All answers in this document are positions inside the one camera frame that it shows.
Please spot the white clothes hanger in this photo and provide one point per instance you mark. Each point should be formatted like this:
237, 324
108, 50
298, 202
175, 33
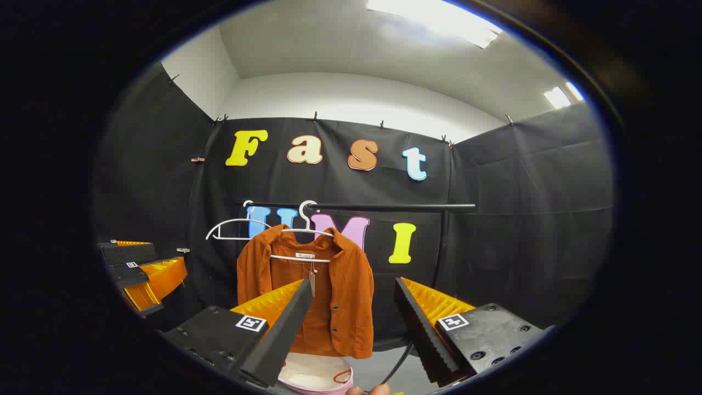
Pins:
236, 220
285, 258

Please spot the small ceiling light panel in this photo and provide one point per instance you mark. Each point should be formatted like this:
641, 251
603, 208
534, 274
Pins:
559, 97

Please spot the black backdrop cloth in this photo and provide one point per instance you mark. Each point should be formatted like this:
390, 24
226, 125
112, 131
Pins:
521, 219

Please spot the large ceiling light panel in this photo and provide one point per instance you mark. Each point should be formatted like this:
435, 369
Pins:
439, 19

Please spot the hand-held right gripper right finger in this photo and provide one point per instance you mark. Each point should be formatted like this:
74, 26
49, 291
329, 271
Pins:
425, 334

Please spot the white laundry hamper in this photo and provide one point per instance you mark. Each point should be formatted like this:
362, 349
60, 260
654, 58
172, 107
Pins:
312, 376

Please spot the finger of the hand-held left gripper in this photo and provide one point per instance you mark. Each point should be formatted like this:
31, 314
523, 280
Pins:
129, 255
159, 280

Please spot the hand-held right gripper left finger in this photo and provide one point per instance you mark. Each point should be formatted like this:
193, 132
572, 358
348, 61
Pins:
285, 329

